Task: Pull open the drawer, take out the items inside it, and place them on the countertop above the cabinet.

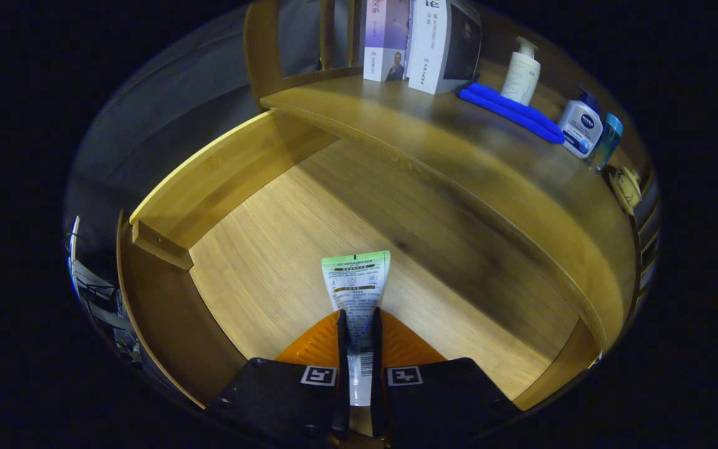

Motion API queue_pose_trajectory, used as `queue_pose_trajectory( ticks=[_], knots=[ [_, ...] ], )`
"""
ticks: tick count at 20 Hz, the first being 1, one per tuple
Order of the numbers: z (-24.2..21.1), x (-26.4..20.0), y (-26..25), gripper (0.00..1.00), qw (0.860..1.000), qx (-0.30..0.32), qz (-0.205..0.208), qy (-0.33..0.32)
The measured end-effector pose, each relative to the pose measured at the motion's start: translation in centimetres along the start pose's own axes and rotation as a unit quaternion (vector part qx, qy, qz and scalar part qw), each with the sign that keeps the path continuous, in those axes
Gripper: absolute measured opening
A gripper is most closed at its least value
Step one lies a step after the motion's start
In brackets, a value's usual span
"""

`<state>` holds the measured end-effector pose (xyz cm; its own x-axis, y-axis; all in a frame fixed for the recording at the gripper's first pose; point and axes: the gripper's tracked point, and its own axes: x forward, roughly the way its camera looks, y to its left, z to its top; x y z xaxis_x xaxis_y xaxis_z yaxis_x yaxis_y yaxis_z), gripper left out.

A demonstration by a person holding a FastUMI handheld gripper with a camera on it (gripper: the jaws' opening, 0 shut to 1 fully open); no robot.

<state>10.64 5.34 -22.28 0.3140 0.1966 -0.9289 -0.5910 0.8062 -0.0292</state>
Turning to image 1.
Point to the white book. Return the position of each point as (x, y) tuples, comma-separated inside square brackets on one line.
[(430, 50)]

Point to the brown wooden countertop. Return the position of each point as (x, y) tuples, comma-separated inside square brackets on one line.
[(459, 156)]

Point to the brown wooden drawer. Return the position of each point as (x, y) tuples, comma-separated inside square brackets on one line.
[(272, 249)]

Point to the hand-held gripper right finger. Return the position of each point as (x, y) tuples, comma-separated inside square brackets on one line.
[(446, 399)]

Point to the yellow lidded teacup with saucer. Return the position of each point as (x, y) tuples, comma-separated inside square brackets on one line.
[(627, 190)]

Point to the teal bottle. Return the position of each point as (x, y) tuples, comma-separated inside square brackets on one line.
[(607, 143)]

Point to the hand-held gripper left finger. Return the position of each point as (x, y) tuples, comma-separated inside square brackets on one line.
[(272, 399)]

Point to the white bottle dark blue pump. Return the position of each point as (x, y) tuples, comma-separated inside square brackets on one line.
[(580, 128)]

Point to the brown wooden cabinet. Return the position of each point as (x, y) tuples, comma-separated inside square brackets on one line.
[(265, 56)]

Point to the purple book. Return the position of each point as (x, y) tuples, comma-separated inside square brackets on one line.
[(385, 37)]

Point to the white tube with green end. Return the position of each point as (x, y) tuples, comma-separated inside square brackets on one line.
[(357, 287)]

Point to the blue folded cloth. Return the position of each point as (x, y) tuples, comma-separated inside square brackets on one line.
[(508, 109)]

